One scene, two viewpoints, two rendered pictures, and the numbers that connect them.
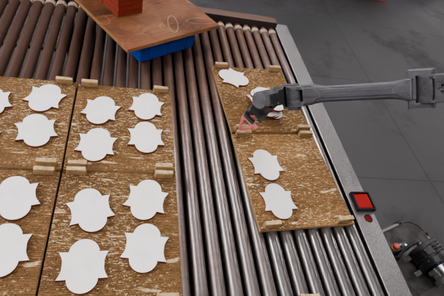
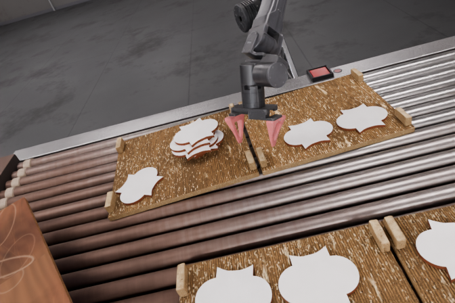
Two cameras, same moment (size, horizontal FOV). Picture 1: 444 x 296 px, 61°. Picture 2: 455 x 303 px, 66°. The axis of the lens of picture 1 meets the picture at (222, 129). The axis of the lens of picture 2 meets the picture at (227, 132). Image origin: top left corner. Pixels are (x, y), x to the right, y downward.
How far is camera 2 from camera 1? 1.07 m
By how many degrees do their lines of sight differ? 49
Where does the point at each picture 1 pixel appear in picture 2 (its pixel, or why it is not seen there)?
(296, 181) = (320, 110)
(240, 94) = (175, 174)
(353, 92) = not seen: outside the picture
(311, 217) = (367, 96)
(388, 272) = (393, 58)
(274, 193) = (353, 120)
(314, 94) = (277, 15)
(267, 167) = (313, 130)
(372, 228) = (348, 67)
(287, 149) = not seen: hidden behind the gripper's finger
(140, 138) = (327, 287)
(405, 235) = not seen: hidden behind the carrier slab
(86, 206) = not seen: outside the picture
